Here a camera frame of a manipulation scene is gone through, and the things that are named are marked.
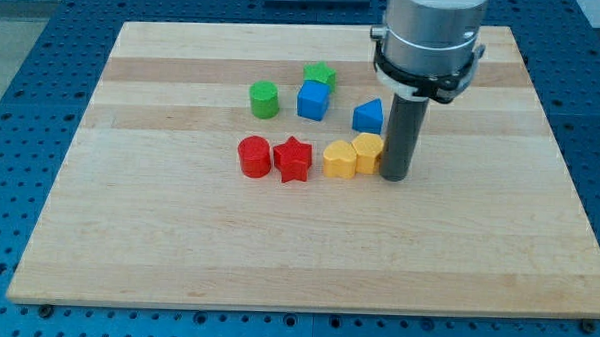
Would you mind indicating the red cylinder block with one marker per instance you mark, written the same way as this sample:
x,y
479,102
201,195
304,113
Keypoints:
x,y
254,156

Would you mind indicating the green star block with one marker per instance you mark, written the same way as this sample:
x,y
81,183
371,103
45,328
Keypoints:
x,y
322,73

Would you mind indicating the red star block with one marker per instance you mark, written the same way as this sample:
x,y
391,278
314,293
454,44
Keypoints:
x,y
293,159

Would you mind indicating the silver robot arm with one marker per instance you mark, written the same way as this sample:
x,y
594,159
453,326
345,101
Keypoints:
x,y
425,50

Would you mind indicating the black wrist mount ring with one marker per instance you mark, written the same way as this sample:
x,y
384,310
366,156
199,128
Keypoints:
x,y
442,89

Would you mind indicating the yellow heart block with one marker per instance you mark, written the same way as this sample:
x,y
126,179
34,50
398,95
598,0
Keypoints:
x,y
339,160

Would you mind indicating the light wooden board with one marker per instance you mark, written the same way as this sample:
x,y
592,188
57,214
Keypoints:
x,y
150,207

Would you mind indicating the green cylinder block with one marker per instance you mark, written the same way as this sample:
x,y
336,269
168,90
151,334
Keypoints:
x,y
264,99

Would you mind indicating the yellow hexagon block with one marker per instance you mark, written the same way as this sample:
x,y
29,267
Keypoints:
x,y
369,148

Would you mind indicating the blue cube block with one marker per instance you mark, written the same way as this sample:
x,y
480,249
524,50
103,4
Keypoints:
x,y
313,100

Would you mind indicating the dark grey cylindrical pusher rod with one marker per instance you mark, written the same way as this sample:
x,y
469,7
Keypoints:
x,y
405,120

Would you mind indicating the blue triangle block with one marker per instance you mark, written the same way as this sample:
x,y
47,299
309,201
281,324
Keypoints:
x,y
368,117

